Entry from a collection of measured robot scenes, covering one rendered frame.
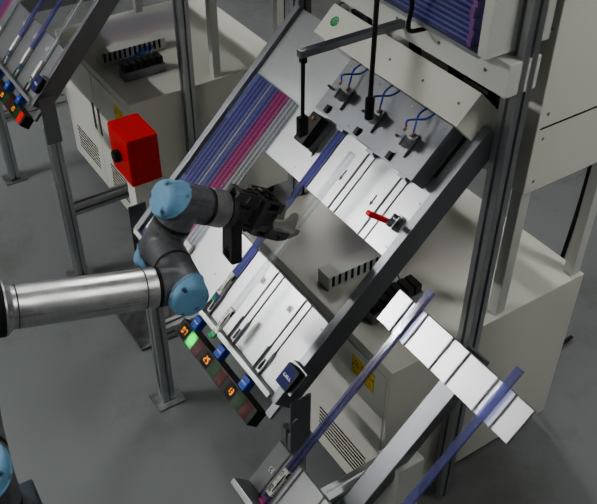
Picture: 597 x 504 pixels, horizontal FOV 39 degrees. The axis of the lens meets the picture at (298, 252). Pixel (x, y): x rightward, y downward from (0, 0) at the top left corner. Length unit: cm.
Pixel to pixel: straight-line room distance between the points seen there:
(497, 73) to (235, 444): 147
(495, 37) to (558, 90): 29
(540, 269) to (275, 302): 80
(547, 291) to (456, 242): 29
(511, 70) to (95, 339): 186
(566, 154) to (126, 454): 153
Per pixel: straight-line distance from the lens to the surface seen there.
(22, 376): 295
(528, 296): 226
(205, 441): 266
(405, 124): 170
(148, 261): 163
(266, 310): 188
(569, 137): 195
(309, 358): 177
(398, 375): 203
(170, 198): 156
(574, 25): 177
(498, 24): 158
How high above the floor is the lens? 210
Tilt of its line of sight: 40 degrees down
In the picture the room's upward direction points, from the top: straight up
